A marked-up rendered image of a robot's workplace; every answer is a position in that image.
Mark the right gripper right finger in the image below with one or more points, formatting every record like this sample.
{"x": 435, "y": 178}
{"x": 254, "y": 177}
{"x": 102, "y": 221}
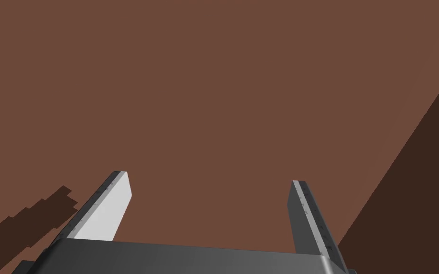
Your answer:
{"x": 306, "y": 220}

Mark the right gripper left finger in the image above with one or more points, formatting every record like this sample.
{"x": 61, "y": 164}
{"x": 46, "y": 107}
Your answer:
{"x": 103, "y": 213}

